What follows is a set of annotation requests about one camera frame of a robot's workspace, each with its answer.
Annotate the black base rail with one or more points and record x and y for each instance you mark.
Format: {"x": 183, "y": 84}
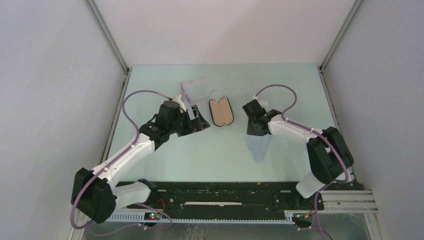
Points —
{"x": 229, "y": 200}

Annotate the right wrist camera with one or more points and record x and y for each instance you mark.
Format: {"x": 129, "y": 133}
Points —
{"x": 262, "y": 102}

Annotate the slotted cable duct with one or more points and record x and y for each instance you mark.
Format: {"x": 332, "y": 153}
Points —
{"x": 139, "y": 217}

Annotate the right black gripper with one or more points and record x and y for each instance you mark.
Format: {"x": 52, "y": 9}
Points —
{"x": 250, "y": 131}

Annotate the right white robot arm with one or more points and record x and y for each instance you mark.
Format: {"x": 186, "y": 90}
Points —
{"x": 328, "y": 154}

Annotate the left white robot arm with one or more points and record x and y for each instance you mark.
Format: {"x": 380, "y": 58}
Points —
{"x": 97, "y": 193}

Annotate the right corner frame post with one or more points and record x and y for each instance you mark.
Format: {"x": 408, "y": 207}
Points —
{"x": 341, "y": 33}

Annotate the blue cleaning cloth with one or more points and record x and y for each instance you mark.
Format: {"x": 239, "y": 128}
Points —
{"x": 258, "y": 146}

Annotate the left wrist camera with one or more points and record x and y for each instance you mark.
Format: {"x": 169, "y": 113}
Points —
{"x": 179, "y": 99}

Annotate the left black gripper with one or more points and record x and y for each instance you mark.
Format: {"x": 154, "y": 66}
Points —
{"x": 194, "y": 125}

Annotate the black glasses case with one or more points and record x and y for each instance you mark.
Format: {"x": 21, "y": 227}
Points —
{"x": 221, "y": 112}

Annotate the pink transparent sunglasses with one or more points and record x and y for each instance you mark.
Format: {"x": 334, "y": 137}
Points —
{"x": 196, "y": 91}

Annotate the corner frame post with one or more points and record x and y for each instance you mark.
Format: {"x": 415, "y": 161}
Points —
{"x": 341, "y": 33}
{"x": 107, "y": 34}

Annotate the aluminium frame extrusion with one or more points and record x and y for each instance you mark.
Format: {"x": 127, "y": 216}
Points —
{"x": 356, "y": 203}

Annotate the left corner frame post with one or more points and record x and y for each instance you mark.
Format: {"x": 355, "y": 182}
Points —
{"x": 107, "y": 34}

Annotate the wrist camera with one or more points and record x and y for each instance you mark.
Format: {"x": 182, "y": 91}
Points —
{"x": 179, "y": 99}
{"x": 262, "y": 102}

